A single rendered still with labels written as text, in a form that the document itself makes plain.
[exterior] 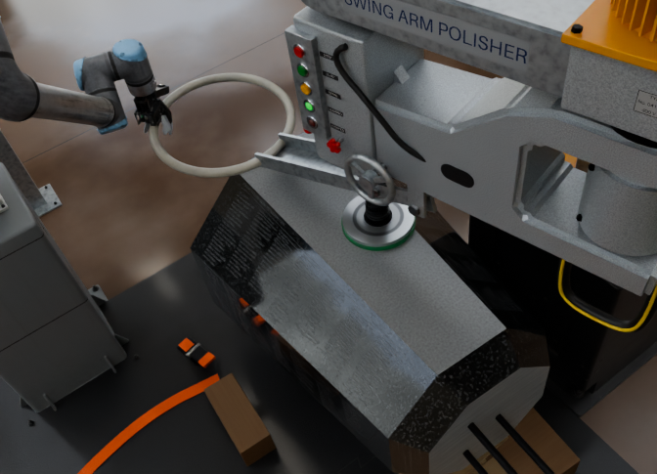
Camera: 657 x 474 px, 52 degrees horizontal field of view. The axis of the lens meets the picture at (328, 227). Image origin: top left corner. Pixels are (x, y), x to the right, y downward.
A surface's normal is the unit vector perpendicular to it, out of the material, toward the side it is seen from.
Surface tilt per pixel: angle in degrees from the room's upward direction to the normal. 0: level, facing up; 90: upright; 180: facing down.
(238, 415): 0
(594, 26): 0
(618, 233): 90
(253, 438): 0
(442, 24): 90
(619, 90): 90
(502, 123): 90
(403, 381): 45
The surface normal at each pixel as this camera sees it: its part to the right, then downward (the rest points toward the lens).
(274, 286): -0.65, -0.11
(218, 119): -0.12, -0.65
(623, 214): -0.55, 0.67
